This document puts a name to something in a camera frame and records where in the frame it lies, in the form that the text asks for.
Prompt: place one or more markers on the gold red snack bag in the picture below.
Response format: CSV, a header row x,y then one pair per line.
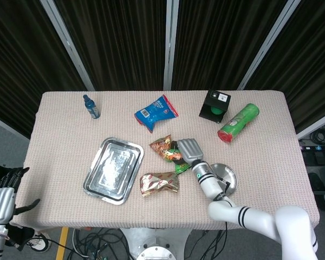
x,y
159,184

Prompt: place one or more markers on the green chips can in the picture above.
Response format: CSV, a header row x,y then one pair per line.
x,y
239,122

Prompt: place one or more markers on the green ball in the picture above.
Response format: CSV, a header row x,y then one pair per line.
x,y
216,110

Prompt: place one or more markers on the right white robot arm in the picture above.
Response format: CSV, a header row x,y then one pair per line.
x,y
260,219

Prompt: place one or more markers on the black power strip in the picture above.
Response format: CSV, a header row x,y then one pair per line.
x,y
318,148

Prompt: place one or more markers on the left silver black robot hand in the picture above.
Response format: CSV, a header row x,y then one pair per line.
x,y
1,203

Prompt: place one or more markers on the rectangular steel tray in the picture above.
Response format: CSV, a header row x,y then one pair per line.
x,y
113,170

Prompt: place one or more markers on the dark pleated curtain panel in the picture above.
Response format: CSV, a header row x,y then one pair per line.
x,y
24,62
219,43
119,43
308,67

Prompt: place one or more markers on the pink woven tablecloth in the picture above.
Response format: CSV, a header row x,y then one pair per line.
x,y
70,135

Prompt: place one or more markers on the blue snack bag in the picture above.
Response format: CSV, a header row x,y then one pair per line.
x,y
155,112

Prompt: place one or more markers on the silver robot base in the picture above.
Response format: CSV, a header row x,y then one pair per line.
x,y
154,243

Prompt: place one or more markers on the white black sneaker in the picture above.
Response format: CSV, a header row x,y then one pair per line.
x,y
39,242

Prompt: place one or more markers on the black open box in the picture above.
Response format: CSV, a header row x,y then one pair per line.
x,y
219,98

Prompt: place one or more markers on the round steel plate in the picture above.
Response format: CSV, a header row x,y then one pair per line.
x,y
228,174

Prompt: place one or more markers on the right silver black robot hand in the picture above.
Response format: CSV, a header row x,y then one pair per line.
x,y
191,150

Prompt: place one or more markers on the blue spray bottle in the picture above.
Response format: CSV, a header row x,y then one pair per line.
x,y
92,109

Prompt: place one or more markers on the white partition post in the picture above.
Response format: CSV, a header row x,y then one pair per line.
x,y
171,43
268,44
67,44

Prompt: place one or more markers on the white partition rail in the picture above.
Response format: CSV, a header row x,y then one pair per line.
x,y
317,124
8,126

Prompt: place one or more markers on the person in dark clothes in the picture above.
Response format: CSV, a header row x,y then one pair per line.
x,y
21,234

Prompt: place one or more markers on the orange green snack bag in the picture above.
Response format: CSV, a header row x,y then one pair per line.
x,y
162,147

